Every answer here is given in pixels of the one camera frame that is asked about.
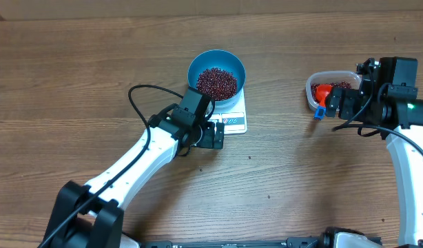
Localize blue plastic bowl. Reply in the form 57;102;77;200
187;50;246;109

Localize red beans in bowl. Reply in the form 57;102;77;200
196;68;238;101

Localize red adzuki beans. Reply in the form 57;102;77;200
310;81;352;103

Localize white digital kitchen scale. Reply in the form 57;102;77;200
210;89;248;135

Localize clear plastic food container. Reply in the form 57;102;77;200
305;70;362;112

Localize orange measuring scoop blue handle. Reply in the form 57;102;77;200
314;84;333;121

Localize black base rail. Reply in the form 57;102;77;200
119;232;334;248

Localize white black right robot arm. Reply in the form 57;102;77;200
317;56;423;247

